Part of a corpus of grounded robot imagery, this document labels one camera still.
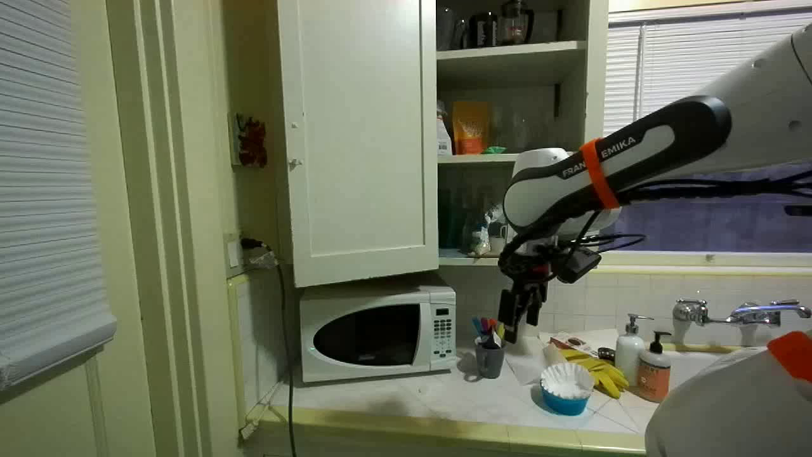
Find grey mug with utensils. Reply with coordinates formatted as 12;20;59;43
471;318;504;379

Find white window blind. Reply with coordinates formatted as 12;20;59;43
0;0;116;391

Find white soap pump bottle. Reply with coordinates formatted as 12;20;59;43
613;313;644;384

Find yellow rubber gloves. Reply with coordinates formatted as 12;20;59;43
565;350;628;398

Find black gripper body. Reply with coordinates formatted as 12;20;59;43
496;236;600;293

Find orange soap pump bottle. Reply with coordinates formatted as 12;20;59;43
637;331;669;403

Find blue bowl with coffee filters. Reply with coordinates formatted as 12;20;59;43
539;363;594;417

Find white upper cabinet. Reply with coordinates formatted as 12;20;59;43
435;0;608;267

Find white microwave oven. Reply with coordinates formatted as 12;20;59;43
300;284;457;384

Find chrome sink faucet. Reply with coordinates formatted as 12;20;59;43
673;300;812;346

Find black power cable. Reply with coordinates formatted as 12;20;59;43
241;238;300;457

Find white open cabinet door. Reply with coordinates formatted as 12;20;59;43
277;0;438;287

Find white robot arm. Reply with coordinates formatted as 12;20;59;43
496;29;812;340

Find orange bag on shelf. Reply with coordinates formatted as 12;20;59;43
451;101;489;156

